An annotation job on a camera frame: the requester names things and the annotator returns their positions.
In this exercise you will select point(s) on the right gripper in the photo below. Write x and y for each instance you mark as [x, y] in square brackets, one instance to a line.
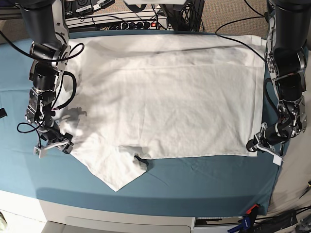
[50, 138]

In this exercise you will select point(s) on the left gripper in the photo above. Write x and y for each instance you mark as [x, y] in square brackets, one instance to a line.
[271, 139]

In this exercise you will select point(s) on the white T-shirt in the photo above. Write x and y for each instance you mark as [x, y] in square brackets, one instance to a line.
[160, 96]

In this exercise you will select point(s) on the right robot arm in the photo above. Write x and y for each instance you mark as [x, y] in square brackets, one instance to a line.
[50, 50]

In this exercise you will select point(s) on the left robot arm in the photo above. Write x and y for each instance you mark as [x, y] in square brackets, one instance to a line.
[286, 60]

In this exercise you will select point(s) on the teal table cloth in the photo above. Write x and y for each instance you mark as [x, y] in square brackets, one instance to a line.
[196, 186]

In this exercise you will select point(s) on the orange black clamp bottom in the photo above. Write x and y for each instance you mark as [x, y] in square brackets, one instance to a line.
[252, 208]

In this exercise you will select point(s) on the white drawer cabinet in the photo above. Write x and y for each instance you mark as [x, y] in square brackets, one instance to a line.
[101, 220]

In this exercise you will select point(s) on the blue clamp bottom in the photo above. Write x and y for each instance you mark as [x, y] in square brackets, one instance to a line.
[245, 224]

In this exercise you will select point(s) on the black power strip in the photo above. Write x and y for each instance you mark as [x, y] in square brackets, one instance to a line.
[135, 25]

